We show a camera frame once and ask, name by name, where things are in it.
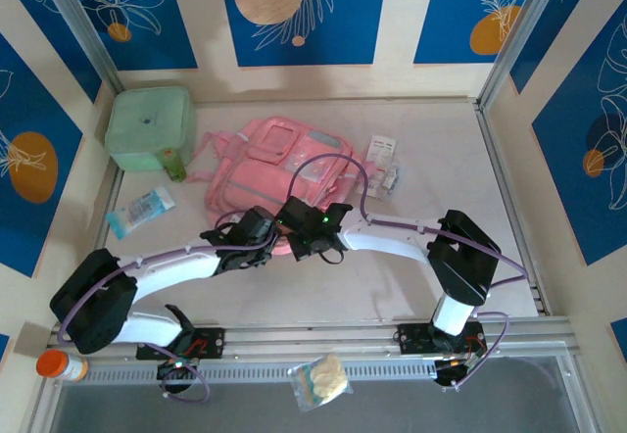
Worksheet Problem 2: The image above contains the blue tissue pack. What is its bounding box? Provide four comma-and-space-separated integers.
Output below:
106, 186, 176, 241

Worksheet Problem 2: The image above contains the small clear plastic box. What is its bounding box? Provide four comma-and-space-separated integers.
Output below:
383, 162, 407, 193

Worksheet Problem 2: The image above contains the bagged snack packet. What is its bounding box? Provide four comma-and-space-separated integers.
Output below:
287, 353, 354, 413

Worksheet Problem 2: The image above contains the small green bottle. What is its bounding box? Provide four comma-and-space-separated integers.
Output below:
160, 147, 188, 183

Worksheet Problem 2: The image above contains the orange capped white bottle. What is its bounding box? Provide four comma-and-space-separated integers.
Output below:
35, 349, 90, 383

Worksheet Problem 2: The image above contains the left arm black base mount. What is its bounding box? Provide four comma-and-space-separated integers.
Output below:
135, 326, 227, 395

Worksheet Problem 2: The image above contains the grey glass panel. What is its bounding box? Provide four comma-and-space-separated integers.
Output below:
48, 383, 582, 433

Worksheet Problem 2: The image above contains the white red paper packet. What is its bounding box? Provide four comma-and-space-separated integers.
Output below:
364, 133, 400, 202

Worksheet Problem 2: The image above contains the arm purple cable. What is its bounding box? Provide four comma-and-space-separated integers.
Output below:
288, 153, 530, 390
56, 210, 275, 404

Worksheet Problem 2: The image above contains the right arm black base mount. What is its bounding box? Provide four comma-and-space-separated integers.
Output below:
395, 322, 487, 390

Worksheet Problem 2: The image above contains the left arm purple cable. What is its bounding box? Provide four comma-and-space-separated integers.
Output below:
56, 210, 275, 404

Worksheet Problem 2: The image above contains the aluminium side rail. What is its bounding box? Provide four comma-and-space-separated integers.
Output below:
475, 102, 554, 317
72, 163, 123, 327

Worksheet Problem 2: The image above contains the mint green lunch bag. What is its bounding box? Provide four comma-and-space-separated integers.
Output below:
105, 85, 198, 173

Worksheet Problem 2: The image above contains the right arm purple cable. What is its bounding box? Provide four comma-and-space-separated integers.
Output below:
288, 153, 530, 390

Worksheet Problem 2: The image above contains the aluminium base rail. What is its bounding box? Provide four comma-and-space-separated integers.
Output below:
47, 315, 575, 357

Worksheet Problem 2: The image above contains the slotted grey cable duct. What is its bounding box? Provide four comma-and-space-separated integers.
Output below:
80, 360, 440, 385

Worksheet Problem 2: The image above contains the pink student backpack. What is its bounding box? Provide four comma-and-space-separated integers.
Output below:
188, 116, 376, 258

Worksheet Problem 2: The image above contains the aluminium corner post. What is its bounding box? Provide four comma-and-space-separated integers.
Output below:
475, 0, 559, 111
33, 0, 126, 94

